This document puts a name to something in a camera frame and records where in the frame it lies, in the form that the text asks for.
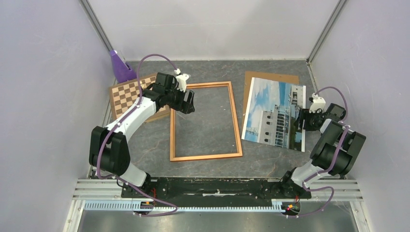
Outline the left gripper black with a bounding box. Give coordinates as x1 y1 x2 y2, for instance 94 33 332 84
165 84 195 115

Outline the building and sky photo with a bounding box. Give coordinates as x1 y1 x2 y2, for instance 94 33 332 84
241 77 306 152

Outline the wooden picture frame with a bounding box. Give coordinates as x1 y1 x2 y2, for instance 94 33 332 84
170 81 243 162

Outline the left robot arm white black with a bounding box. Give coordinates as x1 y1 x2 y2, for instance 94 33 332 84
88 70 195 197

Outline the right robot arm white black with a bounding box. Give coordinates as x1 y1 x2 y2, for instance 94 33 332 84
278 103 366 198

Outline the brown cardboard backing board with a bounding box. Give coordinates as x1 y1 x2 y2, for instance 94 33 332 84
242 71 299 114

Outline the wooden chessboard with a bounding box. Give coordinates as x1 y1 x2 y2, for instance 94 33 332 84
109 73 170 123

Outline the purple plastic cone object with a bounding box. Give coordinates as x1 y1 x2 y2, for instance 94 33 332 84
109 50 137 83

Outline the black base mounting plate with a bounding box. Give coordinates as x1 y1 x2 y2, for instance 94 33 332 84
121 177 311 208

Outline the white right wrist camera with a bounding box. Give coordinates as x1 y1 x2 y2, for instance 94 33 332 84
309 94 326 113

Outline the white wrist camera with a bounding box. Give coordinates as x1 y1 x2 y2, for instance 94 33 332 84
174 68 190 92
309 94 326 113

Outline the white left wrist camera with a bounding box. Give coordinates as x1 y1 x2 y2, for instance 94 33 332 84
174 68 190 92

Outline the aluminium rail frame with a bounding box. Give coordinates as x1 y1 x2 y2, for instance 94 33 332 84
62 178 372 232

